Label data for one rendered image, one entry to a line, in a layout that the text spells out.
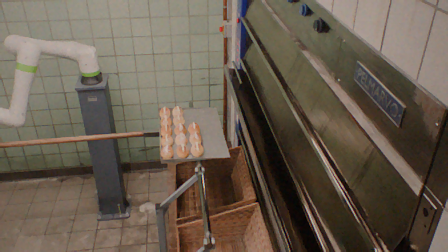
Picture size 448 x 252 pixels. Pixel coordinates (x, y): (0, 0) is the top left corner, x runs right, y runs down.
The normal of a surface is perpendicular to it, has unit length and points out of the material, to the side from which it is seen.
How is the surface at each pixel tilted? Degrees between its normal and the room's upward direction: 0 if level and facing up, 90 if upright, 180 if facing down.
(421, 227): 90
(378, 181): 70
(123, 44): 90
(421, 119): 90
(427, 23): 90
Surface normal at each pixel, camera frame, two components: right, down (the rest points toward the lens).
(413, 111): -0.99, 0.07
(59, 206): 0.00, -0.86
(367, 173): -0.93, -0.23
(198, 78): 0.13, 0.52
